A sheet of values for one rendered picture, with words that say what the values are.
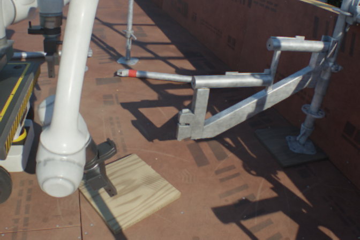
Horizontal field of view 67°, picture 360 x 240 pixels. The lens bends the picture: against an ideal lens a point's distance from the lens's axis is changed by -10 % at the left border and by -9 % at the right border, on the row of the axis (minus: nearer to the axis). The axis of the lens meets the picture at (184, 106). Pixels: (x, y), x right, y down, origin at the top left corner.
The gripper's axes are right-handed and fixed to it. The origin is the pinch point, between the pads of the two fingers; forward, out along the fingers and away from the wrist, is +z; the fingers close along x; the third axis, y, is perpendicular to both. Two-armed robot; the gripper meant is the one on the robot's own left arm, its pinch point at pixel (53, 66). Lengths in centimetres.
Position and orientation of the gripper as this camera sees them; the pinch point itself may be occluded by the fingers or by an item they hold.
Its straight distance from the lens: 129.0
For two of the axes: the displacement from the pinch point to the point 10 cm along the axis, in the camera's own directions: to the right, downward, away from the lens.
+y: 9.6, -0.2, 2.7
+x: -2.5, -4.9, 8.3
